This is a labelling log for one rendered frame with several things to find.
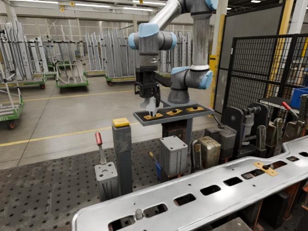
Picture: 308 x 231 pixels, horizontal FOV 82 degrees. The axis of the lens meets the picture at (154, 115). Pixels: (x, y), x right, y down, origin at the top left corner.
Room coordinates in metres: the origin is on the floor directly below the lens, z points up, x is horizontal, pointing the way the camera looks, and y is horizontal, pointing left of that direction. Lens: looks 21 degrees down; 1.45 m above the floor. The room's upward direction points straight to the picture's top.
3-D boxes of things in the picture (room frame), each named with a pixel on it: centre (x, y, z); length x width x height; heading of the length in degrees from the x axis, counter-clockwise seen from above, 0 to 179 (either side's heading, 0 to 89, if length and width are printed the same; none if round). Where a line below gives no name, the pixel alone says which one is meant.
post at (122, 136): (0.69, 0.14, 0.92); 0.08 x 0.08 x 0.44; 24
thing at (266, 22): (3.16, -1.51, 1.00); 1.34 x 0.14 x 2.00; 23
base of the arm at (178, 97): (1.20, -0.17, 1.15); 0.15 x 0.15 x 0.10
